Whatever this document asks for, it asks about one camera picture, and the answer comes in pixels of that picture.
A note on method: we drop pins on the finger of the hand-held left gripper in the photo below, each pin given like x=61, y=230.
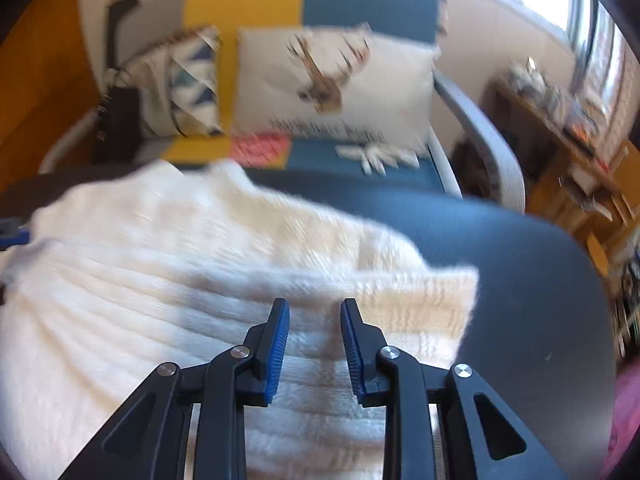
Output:
x=12, y=236

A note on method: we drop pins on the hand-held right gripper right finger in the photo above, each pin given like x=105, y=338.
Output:
x=351, y=355

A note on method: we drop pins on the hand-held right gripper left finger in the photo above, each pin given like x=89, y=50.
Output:
x=277, y=355

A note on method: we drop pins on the cream knit sweater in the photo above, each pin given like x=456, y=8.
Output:
x=150, y=285

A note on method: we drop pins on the black handbag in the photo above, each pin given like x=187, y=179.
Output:
x=120, y=120

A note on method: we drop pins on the white glove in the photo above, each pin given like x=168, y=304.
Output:
x=375, y=152

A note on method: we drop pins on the pink knitted cloth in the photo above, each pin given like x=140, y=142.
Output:
x=260, y=147

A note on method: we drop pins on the triangle pattern pillow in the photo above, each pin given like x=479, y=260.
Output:
x=195, y=75

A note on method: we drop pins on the deer print pillow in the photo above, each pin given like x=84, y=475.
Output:
x=390, y=85

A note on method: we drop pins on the pink quilt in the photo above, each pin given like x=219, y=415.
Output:
x=625, y=410

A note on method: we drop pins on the wooden side table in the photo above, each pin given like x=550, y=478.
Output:
x=540, y=110

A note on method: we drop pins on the cluster of jars and boxes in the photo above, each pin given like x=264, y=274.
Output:
x=565, y=105

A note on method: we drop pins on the blue yellow grey sofa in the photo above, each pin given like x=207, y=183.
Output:
x=370, y=0

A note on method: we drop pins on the beige patterned curtain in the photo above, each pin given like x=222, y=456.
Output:
x=620, y=60

